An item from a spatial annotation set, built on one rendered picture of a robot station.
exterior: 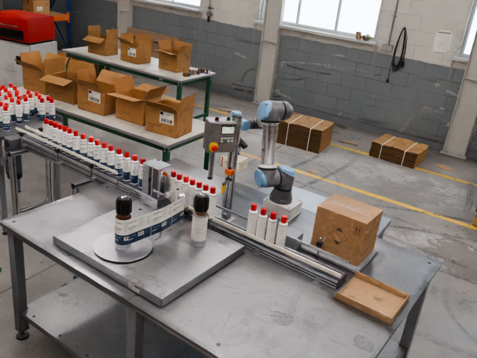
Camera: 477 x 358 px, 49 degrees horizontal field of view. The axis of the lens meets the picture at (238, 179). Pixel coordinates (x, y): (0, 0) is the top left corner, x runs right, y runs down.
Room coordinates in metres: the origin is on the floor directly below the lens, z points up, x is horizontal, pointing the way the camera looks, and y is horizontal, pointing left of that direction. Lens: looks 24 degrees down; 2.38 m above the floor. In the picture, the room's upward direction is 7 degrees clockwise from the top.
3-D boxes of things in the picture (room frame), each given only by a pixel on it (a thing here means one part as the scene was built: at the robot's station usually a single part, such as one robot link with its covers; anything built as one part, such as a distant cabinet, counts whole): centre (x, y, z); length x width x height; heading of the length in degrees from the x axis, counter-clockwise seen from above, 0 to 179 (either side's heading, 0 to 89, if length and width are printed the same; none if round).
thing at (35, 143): (3.53, 1.27, 0.47); 1.17 x 0.38 x 0.94; 57
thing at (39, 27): (7.63, 3.35, 0.61); 0.70 x 0.60 x 1.22; 72
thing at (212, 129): (2.89, 0.14, 1.38); 0.17 x 0.10 x 0.19; 112
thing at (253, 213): (2.63, -0.10, 0.98); 0.05 x 0.05 x 0.20
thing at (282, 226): (2.53, -0.27, 0.98); 0.05 x 0.05 x 0.20
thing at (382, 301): (2.22, -0.74, 0.85); 0.30 x 0.26 x 0.04; 57
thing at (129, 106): (4.82, 1.03, 0.96); 0.53 x 0.45 x 0.37; 152
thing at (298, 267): (2.76, 0.09, 0.85); 1.65 x 0.11 x 0.05; 57
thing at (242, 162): (3.47, 0.04, 0.99); 0.16 x 0.12 x 0.07; 61
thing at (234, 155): (2.91, 0.05, 1.16); 0.04 x 0.04 x 0.67; 57
